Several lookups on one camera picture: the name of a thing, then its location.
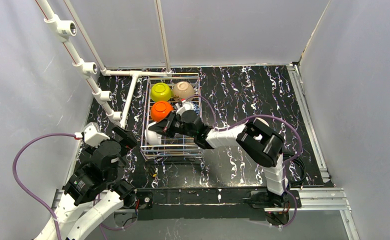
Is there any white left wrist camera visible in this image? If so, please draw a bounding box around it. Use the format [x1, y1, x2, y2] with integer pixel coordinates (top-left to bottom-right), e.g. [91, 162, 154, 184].
[82, 122, 111, 148]

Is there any white ceramic bowl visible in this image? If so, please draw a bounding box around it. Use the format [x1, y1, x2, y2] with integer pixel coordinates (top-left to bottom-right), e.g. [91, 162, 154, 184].
[150, 101, 174, 122]
[144, 121, 162, 146]

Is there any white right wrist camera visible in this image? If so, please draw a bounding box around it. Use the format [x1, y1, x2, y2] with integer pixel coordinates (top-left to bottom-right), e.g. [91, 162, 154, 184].
[175, 101, 194, 116]

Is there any aluminium base frame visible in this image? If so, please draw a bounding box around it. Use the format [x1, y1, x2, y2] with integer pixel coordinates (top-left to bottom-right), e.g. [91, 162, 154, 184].
[54, 63, 359, 240]

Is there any white wire dish rack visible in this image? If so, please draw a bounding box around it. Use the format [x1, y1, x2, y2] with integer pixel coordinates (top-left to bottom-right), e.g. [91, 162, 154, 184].
[140, 73, 204, 160]

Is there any blue white patterned bowl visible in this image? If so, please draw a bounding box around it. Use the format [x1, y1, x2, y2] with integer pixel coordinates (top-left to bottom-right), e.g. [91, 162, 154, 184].
[175, 100, 199, 115]

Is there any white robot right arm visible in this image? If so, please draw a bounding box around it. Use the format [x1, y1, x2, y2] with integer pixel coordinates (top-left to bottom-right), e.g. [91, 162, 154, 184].
[144, 110, 288, 196]

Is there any yellow-green plastic bowl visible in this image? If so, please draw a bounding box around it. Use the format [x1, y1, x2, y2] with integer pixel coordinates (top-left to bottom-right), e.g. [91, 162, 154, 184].
[150, 82, 173, 102]

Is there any white pvc pipe frame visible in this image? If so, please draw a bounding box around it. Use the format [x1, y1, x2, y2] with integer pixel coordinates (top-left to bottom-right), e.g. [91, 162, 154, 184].
[35, 0, 172, 129]

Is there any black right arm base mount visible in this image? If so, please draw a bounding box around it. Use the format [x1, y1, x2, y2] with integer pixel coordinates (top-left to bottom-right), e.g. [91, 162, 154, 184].
[241, 190, 302, 228]

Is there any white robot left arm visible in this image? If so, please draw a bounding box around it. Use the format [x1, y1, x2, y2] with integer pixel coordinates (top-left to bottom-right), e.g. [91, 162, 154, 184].
[36, 123, 139, 240]

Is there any coiled black cable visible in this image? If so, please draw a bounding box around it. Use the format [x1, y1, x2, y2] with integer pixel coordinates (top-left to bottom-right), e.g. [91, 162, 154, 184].
[282, 151, 309, 186]

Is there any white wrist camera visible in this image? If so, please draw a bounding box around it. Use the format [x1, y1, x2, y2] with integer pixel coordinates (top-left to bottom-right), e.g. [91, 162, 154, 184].
[82, 122, 111, 148]
[175, 101, 194, 116]

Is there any beige ceramic bowl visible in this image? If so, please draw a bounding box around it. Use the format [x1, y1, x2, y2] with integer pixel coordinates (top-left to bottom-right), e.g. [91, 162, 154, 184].
[172, 81, 195, 101]

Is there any black yellow screwdriver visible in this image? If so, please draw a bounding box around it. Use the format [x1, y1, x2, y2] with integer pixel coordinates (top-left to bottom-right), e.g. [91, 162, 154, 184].
[144, 161, 158, 178]

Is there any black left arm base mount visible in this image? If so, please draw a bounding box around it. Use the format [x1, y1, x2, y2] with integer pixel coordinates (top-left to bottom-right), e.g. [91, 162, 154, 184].
[113, 191, 154, 229]

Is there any white striped bottom bowl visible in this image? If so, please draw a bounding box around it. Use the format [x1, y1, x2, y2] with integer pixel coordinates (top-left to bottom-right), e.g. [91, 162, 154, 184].
[256, 117, 269, 127]

